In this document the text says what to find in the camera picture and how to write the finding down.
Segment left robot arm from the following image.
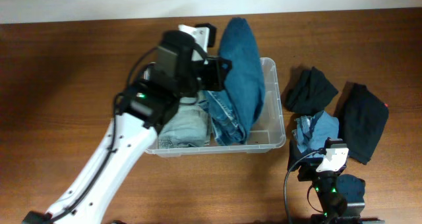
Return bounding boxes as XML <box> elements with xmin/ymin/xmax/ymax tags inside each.
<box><xmin>22</xmin><ymin>24</ymin><xmax>231</xmax><ymax>223</ymax></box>

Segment crumpled light blue cloth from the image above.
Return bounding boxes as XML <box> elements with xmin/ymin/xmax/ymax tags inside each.
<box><xmin>292</xmin><ymin>111</ymin><xmax>340</xmax><ymax>155</ymax></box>

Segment black folded cloth right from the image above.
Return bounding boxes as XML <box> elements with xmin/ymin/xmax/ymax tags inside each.
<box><xmin>338</xmin><ymin>83</ymin><xmax>389</xmax><ymax>165</ymax></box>

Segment dark blue jeans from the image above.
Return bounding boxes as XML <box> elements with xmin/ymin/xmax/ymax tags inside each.
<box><xmin>200</xmin><ymin>18</ymin><xmax>266</xmax><ymax>146</ymax></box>

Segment black folded cloth left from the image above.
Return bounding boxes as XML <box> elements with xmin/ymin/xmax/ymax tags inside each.
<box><xmin>284</xmin><ymin>67</ymin><xmax>338</xmax><ymax>115</ymax></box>

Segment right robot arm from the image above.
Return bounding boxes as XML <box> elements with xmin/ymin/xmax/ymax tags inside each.
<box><xmin>283</xmin><ymin>138</ymin><xmax>385</xmax><ymax>224</ymax></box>

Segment clear plastic storage bin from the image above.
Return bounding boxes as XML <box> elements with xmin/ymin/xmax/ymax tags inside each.
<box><xmin>146</xmin><ymin>57</ymin><xmax>286</xmax><ymax>157</ymax></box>

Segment light blue jeans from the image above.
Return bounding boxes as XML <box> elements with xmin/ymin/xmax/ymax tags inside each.
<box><xmin>158</xmin><ymin>94</ymin><xmax>211</xmax><ymax>149</ymax></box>

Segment black folded cloth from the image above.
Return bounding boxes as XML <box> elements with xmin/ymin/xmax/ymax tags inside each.
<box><xmin>338</xmin><ymin>83</ymin><xmax>389</xmax><ymax>165</ymax></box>
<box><xmin>284</xmin><ymin>67</ymin><xmax>338</xmax><ymax>115</ymax></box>

